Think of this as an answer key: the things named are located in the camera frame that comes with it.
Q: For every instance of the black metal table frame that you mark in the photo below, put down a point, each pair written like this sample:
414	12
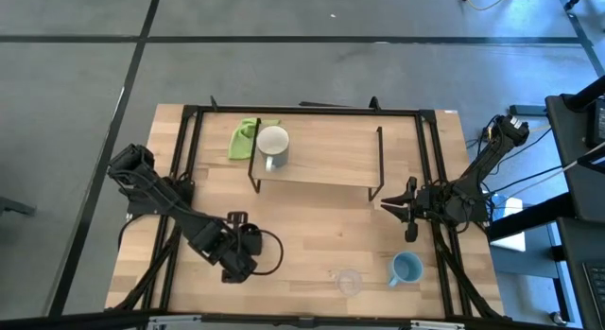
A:
331	111

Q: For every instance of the wooden shelf with black legs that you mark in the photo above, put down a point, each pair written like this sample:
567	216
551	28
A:
331	150

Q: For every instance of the black horizontal rig rail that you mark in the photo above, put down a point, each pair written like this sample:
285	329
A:
236	319

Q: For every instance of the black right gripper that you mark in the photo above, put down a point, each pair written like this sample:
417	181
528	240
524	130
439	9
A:
431	203

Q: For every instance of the white box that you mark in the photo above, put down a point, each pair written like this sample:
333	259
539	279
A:
510	242

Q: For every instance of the grey base plate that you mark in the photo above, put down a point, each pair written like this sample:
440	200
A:
527	110

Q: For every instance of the clear plastic mug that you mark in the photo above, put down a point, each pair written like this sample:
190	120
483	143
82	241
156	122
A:
350	283

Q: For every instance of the black caster wheel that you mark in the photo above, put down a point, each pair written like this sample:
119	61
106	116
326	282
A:
558	318

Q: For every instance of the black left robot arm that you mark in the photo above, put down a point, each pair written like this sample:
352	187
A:
156	188

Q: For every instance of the black desk support beam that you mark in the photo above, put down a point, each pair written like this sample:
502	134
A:
529	219

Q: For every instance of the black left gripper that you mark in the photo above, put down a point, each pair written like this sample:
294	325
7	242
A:
222	247

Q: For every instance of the green cloth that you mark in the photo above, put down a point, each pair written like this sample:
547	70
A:
238	143

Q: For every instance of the black keyboard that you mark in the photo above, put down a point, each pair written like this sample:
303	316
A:
596	287

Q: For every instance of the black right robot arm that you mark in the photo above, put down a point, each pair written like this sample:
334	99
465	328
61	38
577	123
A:
477	174

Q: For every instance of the grey furniture foot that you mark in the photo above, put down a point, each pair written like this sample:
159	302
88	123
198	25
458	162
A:
16	207

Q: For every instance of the black laptop desk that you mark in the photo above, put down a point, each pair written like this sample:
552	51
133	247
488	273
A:
574	273

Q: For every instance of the black desktop device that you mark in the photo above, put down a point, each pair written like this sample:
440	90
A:
598	124

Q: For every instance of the yellow power strip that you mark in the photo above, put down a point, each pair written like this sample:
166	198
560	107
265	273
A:
487	131

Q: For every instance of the light blue mug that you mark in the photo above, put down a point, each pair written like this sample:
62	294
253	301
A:
406	268

